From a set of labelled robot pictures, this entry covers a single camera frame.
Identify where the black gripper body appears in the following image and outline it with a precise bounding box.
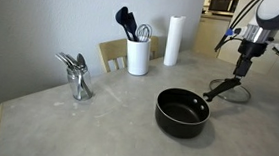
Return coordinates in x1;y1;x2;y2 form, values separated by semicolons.
236;38;269;61

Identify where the glass lid with black knob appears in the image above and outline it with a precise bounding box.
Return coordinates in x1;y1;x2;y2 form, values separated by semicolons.
207;76;254;105

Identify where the beige counter cabinet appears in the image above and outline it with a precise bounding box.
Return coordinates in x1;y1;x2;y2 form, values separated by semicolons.
190;12;234;60

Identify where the steel microwave oven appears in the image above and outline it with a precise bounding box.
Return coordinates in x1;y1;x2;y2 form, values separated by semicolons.
207;0;240;17

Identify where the white paper towel roll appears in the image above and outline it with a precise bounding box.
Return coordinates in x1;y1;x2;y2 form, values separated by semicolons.
163;14;187;68

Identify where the white utensil holder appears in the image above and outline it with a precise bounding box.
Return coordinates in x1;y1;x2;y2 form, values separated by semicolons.
124;36;153;78

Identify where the metal whisk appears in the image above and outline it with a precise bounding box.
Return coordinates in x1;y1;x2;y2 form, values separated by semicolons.
134;23;154;44

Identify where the black spatula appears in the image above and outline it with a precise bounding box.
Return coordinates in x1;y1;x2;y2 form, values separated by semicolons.
125;11;142;42

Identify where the wooden chair behind table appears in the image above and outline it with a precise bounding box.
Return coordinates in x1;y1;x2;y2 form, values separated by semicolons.
96;32;161;77

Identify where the black ladle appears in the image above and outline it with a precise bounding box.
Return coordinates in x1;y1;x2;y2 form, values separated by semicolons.
113;5;136;41

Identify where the glass jar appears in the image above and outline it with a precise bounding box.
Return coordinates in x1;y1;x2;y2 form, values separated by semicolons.
64;65;96;102

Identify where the black blue cable bundle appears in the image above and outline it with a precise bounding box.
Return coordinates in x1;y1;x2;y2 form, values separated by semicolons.
214;0;264;56

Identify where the black pot with handle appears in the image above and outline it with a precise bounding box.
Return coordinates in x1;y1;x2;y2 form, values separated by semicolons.
152;70;243;144

